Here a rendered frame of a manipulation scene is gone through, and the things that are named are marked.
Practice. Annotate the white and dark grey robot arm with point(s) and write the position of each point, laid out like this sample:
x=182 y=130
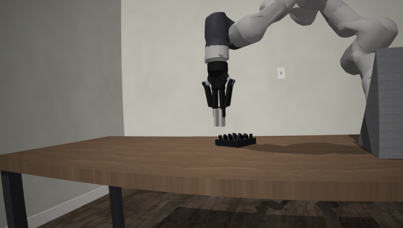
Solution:
x=222 y=34

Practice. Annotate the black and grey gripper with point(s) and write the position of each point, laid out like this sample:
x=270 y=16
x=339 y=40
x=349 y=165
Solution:
x=218 y=77

